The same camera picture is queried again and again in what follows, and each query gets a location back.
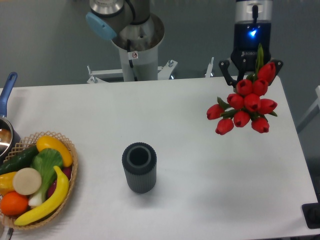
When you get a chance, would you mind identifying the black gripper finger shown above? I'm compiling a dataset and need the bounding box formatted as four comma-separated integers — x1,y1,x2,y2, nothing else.
268,59,284,83
218,59,237,88

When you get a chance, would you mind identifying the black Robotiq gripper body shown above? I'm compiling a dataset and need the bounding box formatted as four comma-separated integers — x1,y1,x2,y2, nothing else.
230,22,272,78

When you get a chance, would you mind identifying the red tulip bouquet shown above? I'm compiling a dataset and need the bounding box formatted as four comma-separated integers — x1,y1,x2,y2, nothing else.
206,44,278,136

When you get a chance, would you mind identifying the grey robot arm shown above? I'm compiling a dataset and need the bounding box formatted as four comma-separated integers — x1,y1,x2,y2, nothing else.
85,0,283,87

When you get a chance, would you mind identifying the dark grey ribbed vase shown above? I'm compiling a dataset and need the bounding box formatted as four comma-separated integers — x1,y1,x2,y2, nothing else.
121,142,157,194

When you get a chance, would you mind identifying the black device at table edge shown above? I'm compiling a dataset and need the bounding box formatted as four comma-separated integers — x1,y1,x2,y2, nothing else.
301,202,320,229

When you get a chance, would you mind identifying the purple red vegetable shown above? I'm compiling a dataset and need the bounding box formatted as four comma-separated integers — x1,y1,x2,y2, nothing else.
46,166,73,199

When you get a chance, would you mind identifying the green bok choy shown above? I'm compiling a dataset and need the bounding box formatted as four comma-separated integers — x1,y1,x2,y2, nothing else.
28,148,63,208

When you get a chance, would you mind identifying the woven wicker basket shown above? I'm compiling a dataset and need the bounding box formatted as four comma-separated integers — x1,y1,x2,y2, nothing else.
0,131,78,230

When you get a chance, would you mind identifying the yellow banana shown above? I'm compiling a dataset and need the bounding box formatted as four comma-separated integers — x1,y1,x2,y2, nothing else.
14,165,69,226

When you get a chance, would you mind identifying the green cucumber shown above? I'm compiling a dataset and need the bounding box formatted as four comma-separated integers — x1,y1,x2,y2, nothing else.
0,145,39,175

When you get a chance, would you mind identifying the beige round disc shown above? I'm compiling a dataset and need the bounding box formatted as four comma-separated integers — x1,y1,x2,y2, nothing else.
12,167,42,196

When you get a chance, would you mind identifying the yellow bell pepper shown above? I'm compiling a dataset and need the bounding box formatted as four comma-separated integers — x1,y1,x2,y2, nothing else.
0,171,17,196

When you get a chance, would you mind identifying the orange fruit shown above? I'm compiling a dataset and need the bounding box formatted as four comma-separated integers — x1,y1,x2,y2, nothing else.
0,191,29,216

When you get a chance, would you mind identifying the white furniture frame right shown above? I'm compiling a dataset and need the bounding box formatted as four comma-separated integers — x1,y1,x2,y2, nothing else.
296,85,320,134

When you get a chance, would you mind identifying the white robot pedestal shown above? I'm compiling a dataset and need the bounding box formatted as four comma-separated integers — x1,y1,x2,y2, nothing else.
112,13,165,82

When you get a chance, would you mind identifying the white metal base frame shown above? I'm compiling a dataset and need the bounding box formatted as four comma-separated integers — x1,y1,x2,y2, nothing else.
86,56,215,84

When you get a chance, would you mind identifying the blue handled saucepan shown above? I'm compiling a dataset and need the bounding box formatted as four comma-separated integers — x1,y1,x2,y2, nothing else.
0,72,21,164

